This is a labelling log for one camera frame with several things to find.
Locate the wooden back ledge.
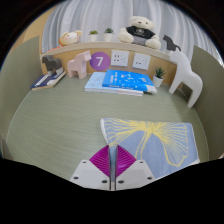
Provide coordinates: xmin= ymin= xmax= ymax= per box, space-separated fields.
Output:
xmin=39 ymin=41 xmax=178 ymax=86

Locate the white pleated curtain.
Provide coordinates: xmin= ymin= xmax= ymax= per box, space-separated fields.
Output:
xmin=41 ymin=0 xmax=221 ymax=64

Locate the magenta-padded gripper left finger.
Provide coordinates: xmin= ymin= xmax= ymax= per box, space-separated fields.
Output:
xmin=69 ymin=144 xmax=112 ymax=191

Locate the round purple number sign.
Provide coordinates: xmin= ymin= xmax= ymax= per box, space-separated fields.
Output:
xmin=89 ymin=51 xmax=111 ymax=72

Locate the cream plush animal toy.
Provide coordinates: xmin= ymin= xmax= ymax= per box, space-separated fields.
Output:
xmin=58 ymin=29 xmax=83 ymax=47

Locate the small black horse figurine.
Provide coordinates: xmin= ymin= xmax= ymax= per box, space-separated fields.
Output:
xmin=162 ymin=34 xmax=183 ymax=54

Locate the small potted plant white pot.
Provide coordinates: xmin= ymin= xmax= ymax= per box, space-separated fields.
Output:
xmin=88 ymin=30 xmax=99 ymax=43
xmin=102 ymin=27 xmax=115 ymax=43
xmin=152 ymin=66 xmax=167 ymax=89

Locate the blue towel with yellow leaf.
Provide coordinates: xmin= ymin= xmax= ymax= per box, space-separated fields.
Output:
xmin=100 ymin=117 xmax=201 ymax=180

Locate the cream teddy bear black shirt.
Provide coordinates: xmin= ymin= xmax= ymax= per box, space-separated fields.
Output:
xmin=117 ymin=15 xmax=162 ymax=51

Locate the dark grey horse figurine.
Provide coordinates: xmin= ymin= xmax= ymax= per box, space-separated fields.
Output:
xmin=41 ymin=54 xmax=64 ymax=76

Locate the light blue book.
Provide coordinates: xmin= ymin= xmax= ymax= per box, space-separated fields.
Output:
xmin=83 ymin=71 xmax=145 ymax=97

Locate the large white horse figurine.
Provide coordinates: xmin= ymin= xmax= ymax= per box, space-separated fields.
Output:
xmin=168 ymin=49 xmax=204 ymax=109

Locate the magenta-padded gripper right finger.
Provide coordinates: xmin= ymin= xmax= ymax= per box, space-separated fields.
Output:
xmin=114 ymin=144 xmax=157 ymax=191

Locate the green desk partition panel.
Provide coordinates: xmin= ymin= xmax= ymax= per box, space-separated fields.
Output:
xmin=0 ymin=35 xmax=44 ymax=144
xmin=189 ymin=44 xmax=224 ymax=156

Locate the white wall socket plate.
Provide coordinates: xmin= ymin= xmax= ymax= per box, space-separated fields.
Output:
xmin=110 ymin=49 xmax=130 ymax=68
xmin=132 ymin=52 xmax=152 ymax=71

